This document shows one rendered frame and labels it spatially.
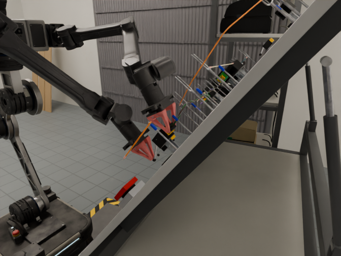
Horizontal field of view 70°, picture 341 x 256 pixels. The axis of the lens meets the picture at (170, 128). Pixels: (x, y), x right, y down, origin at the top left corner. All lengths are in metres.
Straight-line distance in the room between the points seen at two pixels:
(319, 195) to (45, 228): 1.61
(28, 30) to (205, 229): 1.24
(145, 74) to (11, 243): 1.51
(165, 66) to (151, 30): 3.19
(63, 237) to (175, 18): 2.94
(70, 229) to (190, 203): 1.04
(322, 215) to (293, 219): 0.29
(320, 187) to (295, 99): 2.34
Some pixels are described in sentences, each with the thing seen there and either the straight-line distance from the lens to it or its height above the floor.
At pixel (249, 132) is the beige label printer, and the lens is 1.78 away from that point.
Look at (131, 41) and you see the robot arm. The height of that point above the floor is 1.43.
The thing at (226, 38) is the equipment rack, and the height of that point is 1.43.
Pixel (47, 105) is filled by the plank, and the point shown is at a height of 0.13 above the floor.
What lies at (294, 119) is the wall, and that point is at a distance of 3.27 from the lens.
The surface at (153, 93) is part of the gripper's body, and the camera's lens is 0.72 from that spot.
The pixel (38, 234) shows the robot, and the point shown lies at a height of 0.26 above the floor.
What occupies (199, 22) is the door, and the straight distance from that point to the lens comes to 3.49.
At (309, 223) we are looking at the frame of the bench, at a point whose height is 0.80.
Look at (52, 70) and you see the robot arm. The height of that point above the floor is 1.35.
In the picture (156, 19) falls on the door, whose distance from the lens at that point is 3.88.
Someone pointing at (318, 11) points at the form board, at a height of 1.48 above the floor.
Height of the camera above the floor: 1.45
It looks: 21 degrees down
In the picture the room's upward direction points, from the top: straight up
